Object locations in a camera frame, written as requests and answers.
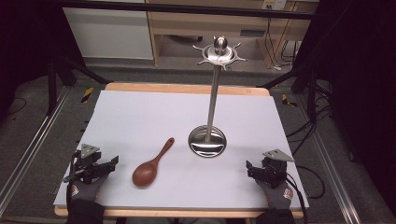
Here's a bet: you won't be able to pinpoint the white table mat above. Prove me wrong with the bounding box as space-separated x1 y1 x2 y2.
52 90 310 210

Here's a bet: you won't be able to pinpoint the yellow black striped floor marker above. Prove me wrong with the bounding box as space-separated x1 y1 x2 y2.
281 93 298 108
80 87 94 104

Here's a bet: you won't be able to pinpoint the black floor cable loop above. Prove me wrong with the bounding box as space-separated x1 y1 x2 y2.
295 164 327 200

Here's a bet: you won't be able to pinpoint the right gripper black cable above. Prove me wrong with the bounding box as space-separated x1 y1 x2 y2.
285 173 309 224

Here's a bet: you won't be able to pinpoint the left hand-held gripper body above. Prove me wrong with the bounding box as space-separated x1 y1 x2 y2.
73 143 110 185

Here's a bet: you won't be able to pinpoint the steel utensil stand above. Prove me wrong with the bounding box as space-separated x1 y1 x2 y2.
188 35 248 159

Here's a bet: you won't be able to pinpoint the black horizontal frame bar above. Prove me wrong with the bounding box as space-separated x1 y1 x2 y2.
59 0 316 21

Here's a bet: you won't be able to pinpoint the black cables under desk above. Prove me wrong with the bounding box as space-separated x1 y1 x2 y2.
263 17 303 71

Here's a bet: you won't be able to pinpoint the metal floor rail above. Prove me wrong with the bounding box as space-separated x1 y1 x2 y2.
0 85 73 217
296 92 368 224

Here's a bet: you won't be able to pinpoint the person's left hand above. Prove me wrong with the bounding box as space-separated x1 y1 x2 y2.
65 175 107 207

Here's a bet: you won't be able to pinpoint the brown wooden spoon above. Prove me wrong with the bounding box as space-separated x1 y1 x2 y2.
132 137 176 189

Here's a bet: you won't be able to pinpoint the black stand leg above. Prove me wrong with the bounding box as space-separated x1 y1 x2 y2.
255 63 319 120
46 54 114 117

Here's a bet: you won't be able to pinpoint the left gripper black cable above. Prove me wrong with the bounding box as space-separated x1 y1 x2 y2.
63 150 82 200

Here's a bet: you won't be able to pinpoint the bundle of black floor cables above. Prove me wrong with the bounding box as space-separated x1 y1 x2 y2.
285 78 333 157

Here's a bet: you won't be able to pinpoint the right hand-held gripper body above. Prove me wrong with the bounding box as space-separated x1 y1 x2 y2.
255 148 295 189

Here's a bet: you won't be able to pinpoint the white cabinet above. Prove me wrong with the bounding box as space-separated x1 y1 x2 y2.
62 0 155 61

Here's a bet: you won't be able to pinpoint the person's right hand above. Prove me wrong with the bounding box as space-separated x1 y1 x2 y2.
254 177 295 211

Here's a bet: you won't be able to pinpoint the wooden table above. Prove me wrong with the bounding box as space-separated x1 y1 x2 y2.
53 81 304 219

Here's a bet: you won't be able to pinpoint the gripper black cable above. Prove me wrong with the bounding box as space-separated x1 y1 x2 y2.
285 173 309 224
63 150 82 200

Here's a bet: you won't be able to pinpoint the dark curtain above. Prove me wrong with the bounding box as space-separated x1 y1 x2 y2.
0 0 85 119
298 0 396 216

